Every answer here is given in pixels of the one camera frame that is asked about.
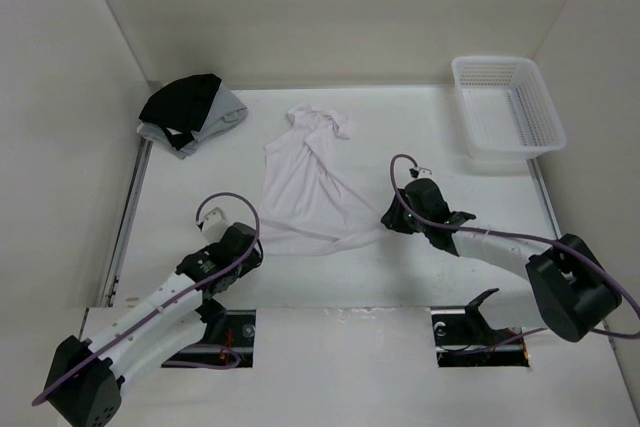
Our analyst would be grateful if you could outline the white tank top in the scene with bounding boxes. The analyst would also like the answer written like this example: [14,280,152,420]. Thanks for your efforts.
[259,104,384,256]

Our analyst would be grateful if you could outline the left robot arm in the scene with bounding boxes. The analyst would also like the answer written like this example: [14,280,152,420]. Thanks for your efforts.
[35,222,263,426]

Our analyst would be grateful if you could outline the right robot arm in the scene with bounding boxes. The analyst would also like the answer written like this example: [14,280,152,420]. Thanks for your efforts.
[381,178,622,342]

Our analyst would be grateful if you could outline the grey folded tank top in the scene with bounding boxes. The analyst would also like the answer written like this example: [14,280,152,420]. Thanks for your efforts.
[137,83,248,160]

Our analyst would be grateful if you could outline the black folded tank top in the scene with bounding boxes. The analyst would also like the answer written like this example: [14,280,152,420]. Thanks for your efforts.
[139,74,221,150]

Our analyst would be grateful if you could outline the white plastic basket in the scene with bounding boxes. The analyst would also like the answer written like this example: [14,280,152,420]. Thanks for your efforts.
[451,56,567,161]

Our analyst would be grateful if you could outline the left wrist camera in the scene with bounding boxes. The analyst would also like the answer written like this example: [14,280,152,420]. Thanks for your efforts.
[196,207,230,244]

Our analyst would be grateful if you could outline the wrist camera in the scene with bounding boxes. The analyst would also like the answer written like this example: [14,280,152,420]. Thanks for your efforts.
[409,166,433,180]
[196,207,230,244]

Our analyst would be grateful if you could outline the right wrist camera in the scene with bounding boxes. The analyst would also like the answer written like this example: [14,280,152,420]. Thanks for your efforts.
[409,166,433,180]

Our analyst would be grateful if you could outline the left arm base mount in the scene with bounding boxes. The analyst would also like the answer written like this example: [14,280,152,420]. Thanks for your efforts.
[162,309,257,370]

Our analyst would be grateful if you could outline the right aluminium table rail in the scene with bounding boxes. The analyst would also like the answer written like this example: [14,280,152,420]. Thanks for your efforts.
[527,159,562,239]

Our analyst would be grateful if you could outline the aluminium table rail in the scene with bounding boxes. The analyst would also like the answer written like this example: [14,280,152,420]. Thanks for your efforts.
[102,77,162,308]
[527,159,562,239]

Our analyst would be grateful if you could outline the left aluminium table rail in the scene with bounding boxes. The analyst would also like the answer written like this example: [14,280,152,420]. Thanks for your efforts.
[102,77,162,308]

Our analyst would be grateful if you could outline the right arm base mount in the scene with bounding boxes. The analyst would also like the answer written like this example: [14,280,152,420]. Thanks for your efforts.
[430,288,529,368]

